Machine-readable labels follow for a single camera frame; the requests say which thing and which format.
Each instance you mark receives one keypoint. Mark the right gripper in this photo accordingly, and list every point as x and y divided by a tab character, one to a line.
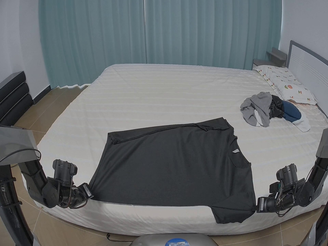
266	204

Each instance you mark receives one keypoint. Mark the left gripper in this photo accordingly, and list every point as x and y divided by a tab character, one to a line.
82	195

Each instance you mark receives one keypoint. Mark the black T-shirt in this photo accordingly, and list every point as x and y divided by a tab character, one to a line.
174	168

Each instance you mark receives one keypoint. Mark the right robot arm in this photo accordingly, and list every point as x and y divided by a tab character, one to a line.
305	193

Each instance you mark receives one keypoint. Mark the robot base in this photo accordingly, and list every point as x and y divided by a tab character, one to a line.
174	241

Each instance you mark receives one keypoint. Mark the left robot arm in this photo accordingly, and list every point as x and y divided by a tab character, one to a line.
33	181

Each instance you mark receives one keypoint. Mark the pile of clothes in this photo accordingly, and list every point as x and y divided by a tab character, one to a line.
258	106

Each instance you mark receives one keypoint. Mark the bed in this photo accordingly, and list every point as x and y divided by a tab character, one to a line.
166	93

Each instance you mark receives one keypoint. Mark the black chest of drawers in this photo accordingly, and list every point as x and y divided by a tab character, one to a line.
14	96

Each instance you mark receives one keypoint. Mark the white printed pillow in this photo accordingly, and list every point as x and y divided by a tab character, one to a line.
285	82

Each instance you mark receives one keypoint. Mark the grey bedside table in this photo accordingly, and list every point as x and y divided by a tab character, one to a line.
273	58

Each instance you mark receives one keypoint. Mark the blue-green curtain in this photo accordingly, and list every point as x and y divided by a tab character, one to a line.
210	27
92	34

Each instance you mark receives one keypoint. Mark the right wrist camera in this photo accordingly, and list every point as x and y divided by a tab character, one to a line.
274	188

